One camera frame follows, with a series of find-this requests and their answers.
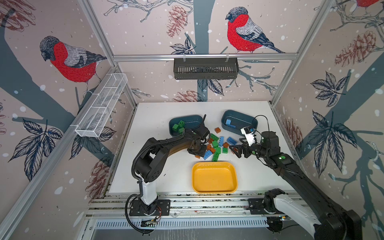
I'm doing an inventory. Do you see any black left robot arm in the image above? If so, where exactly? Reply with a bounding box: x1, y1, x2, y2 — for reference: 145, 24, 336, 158
131, 124, 210, 215

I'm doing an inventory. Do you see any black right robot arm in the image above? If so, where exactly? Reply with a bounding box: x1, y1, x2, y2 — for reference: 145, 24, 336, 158
230, 127, 363, 240

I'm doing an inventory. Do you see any blue flat lego plate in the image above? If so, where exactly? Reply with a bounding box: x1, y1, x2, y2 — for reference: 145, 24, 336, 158
227, 137, 238, 145

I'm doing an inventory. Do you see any long blue lego brick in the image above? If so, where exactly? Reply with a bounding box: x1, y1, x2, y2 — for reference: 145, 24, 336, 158
204, 151, 213, 160

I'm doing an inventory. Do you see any green two by three lego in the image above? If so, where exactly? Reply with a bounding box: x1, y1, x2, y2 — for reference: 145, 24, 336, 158
210, 134, 219, 141

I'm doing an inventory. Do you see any long green lego brick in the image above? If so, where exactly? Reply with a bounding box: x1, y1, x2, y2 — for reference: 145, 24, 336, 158
212, 151, 221, 162

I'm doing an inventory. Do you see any left dark teal bin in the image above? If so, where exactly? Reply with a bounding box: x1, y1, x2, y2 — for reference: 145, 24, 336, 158
169, 115, 203, 137

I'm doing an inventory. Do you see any dark teal bin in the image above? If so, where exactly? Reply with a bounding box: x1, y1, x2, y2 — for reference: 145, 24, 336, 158
169, 115, 203, 137
221, 110, 258, 136

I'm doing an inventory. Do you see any right dark teal bin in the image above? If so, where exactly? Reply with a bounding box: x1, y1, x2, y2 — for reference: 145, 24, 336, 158
221, 110, 258, 136

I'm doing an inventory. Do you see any yellow plastic tray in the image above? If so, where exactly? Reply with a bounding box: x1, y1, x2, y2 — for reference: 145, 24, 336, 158
192, 162, 238, 194

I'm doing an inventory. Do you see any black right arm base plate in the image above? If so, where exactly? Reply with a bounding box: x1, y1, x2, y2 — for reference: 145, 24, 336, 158
248, 198, 279, 215

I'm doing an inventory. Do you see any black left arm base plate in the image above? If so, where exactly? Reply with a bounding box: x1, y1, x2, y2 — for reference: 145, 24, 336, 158
128, 200, 171, 217

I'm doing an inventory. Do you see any black hanging wire basket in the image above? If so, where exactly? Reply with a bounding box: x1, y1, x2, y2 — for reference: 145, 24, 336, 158
174, 58, 239, 80

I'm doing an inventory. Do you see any white wire mesh shelf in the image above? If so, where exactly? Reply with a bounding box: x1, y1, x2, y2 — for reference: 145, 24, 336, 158
75, 73, 128, 138

